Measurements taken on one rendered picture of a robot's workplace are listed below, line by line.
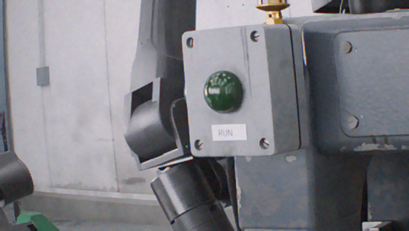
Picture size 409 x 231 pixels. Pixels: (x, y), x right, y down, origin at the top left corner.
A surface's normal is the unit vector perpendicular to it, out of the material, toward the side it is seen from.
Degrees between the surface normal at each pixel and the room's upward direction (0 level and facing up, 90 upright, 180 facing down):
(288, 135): 90
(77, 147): 90
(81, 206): 90
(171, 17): 74
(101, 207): 90
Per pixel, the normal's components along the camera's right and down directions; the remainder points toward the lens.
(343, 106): -0.64, 0.09
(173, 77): 0.58, -0.27
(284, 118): 0.76, -0.03
